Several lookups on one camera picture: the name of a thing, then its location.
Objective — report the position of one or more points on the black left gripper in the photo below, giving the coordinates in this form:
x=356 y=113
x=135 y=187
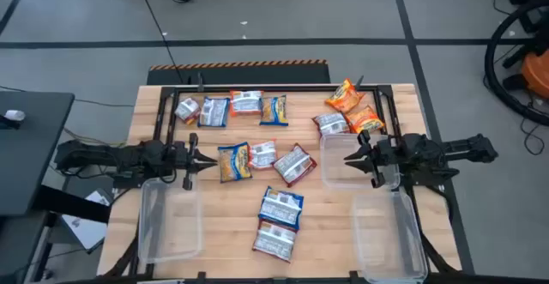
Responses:
x=184 y=159

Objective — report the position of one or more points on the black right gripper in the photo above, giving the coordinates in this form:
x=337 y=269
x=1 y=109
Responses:
x=386 y=155

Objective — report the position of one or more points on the labelled clear plastic bin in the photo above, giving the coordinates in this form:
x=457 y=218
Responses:
x=336 y=168

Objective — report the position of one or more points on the blue Maruchan ramen pack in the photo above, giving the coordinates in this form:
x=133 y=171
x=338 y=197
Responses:
x=234 y=162
x=281 y=207
x=213 y=112
x=274 y=110

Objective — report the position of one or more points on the orange Maruchan ramen pack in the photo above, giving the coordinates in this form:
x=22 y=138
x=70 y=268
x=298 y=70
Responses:
x=364 y=120
x=246 y=103
x=344 y=96
x=262 y=154

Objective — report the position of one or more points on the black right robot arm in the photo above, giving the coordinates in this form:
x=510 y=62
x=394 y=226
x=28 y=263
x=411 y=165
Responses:
x=467 y=149

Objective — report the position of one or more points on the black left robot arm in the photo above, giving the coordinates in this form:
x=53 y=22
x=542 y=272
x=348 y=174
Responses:
x=107 y=157

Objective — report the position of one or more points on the black hazard-striped floor mat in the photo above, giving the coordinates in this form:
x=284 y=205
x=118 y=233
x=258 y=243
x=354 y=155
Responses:
x=240 y=74

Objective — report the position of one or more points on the white paper sheets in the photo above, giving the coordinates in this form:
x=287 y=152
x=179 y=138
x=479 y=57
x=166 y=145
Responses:
x=83 y=230

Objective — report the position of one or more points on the black side table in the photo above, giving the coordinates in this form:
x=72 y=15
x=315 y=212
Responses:
x=30 y=159

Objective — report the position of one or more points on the white bottle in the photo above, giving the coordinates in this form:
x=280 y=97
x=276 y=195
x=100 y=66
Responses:
x=15 y=115

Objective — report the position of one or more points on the orange shop vacuum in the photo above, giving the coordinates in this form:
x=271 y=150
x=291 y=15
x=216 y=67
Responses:
x=538 y=76

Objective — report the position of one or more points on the black metal table frame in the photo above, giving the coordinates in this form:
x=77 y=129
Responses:
x=300 y=88

